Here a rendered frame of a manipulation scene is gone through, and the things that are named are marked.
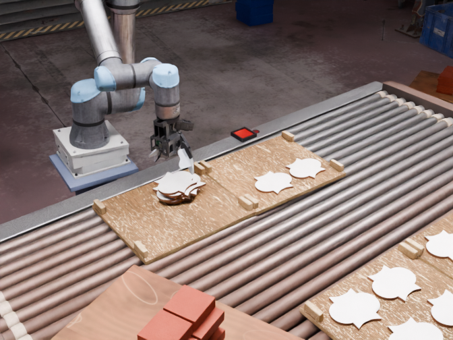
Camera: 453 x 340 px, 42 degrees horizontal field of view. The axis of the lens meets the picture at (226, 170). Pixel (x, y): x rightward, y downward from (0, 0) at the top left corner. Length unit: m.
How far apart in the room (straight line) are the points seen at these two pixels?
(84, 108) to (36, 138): 2.29
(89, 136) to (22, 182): 1.79
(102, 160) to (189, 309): 1.28
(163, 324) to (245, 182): 1.09
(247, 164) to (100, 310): 0.92
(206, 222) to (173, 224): 0.10
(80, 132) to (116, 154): 0.16
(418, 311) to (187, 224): 0.73
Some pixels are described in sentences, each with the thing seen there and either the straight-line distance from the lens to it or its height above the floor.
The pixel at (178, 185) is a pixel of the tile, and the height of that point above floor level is 0.99.
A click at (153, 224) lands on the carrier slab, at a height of 0.94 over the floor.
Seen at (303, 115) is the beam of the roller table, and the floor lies 0.92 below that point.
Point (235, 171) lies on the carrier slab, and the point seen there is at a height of 0.94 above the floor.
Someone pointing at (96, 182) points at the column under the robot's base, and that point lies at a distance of 2.23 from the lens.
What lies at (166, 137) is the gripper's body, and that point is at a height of 1.19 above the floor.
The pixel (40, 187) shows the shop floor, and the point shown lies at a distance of 3.87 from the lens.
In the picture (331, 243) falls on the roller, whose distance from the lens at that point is 1.83.
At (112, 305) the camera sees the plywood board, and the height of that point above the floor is 1.04.
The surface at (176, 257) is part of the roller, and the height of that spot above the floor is 0.91.
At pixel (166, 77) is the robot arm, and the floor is 1.39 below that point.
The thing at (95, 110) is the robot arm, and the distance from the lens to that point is 2.18.
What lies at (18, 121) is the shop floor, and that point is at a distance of 4.75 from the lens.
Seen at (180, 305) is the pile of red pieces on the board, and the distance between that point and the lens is 1.06.
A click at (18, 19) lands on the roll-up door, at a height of 0.20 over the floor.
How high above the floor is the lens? 2.06
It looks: 32 degrees down
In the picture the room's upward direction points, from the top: straight up
